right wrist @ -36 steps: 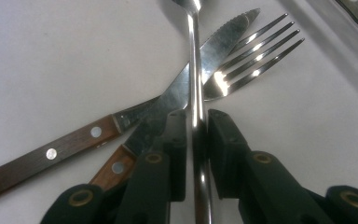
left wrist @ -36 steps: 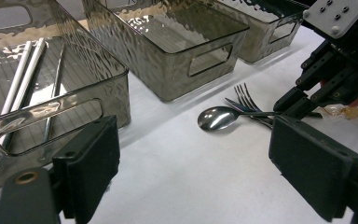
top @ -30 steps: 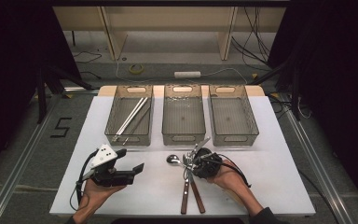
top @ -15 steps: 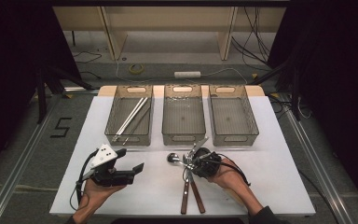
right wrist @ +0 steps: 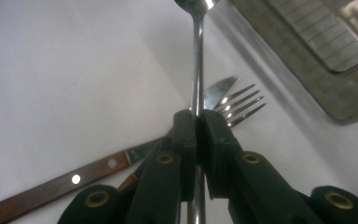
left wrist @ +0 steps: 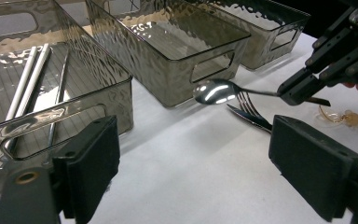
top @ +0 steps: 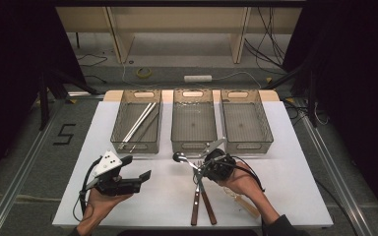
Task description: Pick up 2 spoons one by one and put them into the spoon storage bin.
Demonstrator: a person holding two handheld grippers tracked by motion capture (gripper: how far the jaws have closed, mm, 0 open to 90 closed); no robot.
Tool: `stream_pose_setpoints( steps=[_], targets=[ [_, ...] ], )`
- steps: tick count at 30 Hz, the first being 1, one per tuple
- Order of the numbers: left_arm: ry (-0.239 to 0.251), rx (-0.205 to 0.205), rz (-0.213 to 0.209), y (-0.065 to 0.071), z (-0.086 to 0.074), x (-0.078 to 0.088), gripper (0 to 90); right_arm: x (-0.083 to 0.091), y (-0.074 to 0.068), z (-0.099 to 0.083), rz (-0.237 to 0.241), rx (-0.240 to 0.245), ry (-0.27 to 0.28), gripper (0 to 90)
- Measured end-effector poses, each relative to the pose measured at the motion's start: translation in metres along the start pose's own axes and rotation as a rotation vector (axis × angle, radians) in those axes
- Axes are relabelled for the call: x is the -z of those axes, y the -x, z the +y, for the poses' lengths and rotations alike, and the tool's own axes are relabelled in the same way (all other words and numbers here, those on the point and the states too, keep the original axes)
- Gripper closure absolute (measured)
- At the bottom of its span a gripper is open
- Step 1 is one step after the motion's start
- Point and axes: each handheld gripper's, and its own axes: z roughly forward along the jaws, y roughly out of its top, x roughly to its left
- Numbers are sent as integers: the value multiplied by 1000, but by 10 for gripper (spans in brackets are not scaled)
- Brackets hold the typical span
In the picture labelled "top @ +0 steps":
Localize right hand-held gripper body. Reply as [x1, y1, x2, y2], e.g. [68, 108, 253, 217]
[199, 137, 237, 183]

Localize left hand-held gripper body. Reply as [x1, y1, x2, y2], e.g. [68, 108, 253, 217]
[93, 150, 142, 197]

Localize metal spoon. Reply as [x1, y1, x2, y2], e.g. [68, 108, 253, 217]
[172, 151, 202, 171]

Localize silver chopsticks pair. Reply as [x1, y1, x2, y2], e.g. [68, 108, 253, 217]
[129, 111, 160, 153]

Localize white chopstick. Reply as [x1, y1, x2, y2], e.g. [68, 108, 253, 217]
[121, 102, 158, 149]
[131, 112, 161, 153]
[117, 101, 153, 148]

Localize wooden handle table knife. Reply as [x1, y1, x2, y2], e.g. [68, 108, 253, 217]
[190, 161, 202, 226]

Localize translucent grey plastic bin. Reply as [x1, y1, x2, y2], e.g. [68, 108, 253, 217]
[170, 88, 219, 154]
[220, 88, 275, 155]
[109, 88, 163, 155]

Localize person's right hand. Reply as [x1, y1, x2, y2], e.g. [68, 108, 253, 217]
[220, 162, 263, 200]

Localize person's left hand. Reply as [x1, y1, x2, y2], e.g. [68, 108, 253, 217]
[80, 188, 134, 227]

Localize white power strip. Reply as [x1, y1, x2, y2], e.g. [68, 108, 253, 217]
[183, 75, 213, 84]

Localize yellow tape roll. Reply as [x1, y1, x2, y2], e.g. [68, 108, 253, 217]
[135, 67, 153, 80]

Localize black metal stand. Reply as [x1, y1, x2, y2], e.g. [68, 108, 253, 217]
[262, 58, 319, 127]
[37, 70, 99, 131]

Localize black curtain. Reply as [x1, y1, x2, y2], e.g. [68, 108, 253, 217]
[282, 0, 378, 227]
[0, 0, 87, 191]

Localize beige wooden desk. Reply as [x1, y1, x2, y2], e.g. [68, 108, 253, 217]
[56, 6, 303, 65]

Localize left hand-held gripper black cable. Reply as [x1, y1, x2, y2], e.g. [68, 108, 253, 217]
[73, 156, 101, 222]

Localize hand-held gripper black cable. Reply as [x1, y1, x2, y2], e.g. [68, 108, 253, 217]
[229, 155, 268, 236]
[73, 156, 101, 222]

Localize right hand-held gripper black cable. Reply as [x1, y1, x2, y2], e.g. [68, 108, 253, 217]
[229, 155, 268, 236]

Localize white power cable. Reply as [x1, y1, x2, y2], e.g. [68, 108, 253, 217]
[121, 62, 263, 90]

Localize metal floor rail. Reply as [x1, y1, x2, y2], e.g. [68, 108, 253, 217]
[0, 97, 67, 236]
[296, 107, 375, 236]

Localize thin black floor cable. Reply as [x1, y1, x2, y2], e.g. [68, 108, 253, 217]
[78, 53, 108, 85]

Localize thick black floor cable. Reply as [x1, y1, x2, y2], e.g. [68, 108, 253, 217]
[314, 178, 360, 236]

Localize black hanging cables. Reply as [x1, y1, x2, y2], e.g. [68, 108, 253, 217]
[244, 7, 286, 72]

